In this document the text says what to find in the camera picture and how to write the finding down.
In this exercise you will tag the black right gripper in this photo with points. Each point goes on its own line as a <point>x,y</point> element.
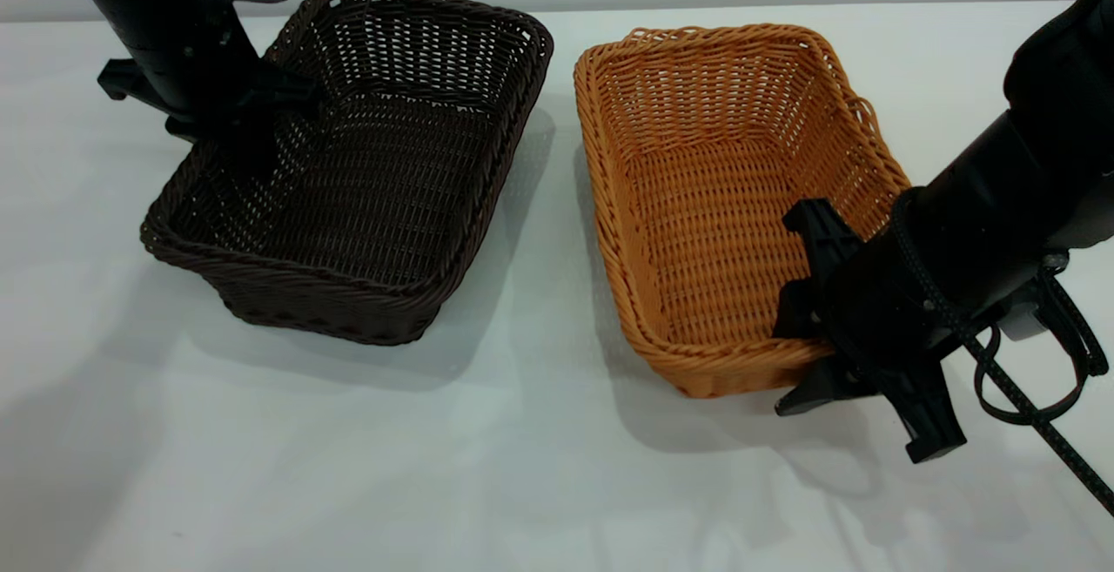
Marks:
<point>879,311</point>

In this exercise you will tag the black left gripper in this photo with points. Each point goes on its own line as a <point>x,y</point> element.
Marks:
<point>204,76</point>

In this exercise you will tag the orange woven wicker basket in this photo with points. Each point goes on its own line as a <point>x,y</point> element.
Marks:
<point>696,206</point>

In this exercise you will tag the black woven wicker basket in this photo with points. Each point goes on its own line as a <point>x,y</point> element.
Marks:
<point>392,206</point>

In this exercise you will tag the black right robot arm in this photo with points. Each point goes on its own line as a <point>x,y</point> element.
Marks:
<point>1044,119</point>

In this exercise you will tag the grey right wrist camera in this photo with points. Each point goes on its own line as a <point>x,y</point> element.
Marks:
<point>1027,319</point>

